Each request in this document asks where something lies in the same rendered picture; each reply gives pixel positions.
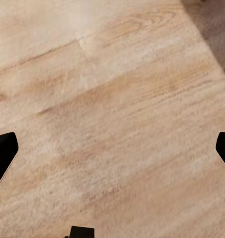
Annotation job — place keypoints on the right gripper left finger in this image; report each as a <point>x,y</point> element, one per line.
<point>8,149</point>

